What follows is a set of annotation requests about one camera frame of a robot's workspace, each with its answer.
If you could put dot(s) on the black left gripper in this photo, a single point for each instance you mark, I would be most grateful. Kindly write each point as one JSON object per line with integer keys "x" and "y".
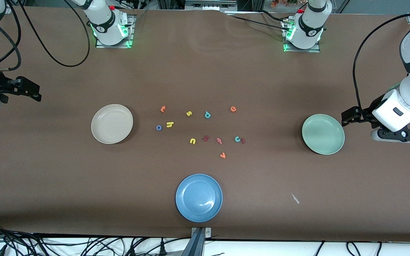
{"x": 366, "y": 114}

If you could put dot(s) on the yellow foam letter h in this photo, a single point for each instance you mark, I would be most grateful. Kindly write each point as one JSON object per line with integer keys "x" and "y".
{"x": 169, "y": 124}

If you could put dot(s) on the green round plate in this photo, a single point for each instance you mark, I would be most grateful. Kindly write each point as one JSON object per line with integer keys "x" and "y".
{"x": 323, "y": 134}

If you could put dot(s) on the brown table mat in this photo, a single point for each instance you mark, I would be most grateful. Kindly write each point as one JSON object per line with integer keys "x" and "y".
{"x": 48, "y": 160}

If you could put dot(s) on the beige round plate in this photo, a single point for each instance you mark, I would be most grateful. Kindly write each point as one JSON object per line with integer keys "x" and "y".
{"x": 112, "y": 124}

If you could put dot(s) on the grey tape scrap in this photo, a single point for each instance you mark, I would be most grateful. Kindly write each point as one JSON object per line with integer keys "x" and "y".
{"x": 295, "y": 198}

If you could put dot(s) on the orange decorative foliage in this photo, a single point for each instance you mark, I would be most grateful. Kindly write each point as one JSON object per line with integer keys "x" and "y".
{"x": 279, "y": 3}

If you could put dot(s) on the teal foam letter p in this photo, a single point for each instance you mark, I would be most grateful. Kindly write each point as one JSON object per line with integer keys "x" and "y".
{"x": 207, "y": 114}

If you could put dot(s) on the blue round plate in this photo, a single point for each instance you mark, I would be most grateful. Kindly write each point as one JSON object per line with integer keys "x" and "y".
{"x": 199, "y": 198}

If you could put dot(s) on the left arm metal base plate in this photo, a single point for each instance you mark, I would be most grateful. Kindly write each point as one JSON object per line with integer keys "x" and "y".
{"x": 315, "y": 50}

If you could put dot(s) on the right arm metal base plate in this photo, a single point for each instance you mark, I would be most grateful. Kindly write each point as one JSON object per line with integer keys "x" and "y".
{"x": 131, "y": 35}

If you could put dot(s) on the aluminium camera mount profile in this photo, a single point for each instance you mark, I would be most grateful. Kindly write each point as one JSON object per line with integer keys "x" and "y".
{"x": 198, "y": 245}

